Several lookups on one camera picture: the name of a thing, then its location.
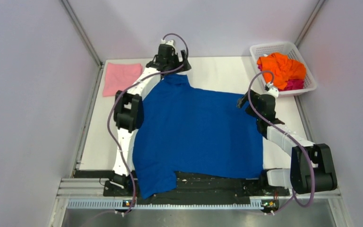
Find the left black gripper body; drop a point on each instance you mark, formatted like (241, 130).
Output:
(173, 62)

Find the aluminium corner post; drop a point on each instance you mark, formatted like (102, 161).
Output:
(308, 23)
(80, 31)

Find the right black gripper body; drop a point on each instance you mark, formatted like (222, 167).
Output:
(255, 96)

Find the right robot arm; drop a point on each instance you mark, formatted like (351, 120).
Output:
(311, 167)

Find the magenta t shirt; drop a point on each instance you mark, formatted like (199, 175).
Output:
(294, 84)

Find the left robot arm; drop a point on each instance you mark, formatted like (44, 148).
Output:
(128, 111)

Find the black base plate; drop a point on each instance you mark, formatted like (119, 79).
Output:
(192, 189)

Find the right aluminium corner post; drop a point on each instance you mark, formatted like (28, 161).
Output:
(308, 23)

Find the orange t shirt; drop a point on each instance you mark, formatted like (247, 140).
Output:
(280, 68)

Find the folded pink t shirt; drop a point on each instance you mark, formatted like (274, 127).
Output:
(119, 77)

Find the blue t shirt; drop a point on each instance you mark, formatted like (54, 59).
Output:
(192, 130)

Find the white plastic basket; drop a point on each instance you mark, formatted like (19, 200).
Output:
(289, 49)

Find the aluminium front rail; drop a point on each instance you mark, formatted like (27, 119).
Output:
(88, 193)

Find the left aluminium corner post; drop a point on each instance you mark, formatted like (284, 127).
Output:
(80, 31)

